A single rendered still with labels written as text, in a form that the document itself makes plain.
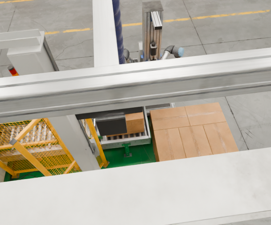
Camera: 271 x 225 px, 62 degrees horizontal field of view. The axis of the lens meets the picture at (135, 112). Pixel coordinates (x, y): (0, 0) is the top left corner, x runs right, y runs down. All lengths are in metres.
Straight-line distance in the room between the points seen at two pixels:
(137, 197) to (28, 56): 0.89
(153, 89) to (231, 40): 5.71
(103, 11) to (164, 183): 0.94
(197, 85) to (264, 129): 4.13
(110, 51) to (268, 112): 4.34
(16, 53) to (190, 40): 5.24
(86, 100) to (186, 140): 2.99
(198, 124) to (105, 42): 2.93
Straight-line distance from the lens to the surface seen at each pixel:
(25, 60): 1.20
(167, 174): 0.48
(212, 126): 3.81
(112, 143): 3.51
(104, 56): 0.95
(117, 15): 2.22
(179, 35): 6.20
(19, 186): 0.53
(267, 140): 4.69
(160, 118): 3.73
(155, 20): 3.00
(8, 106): 0.74
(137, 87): 0.64
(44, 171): 2.57
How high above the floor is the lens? 3.67
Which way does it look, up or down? 55 degrees down
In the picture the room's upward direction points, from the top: 3 degrees counter-clockwise
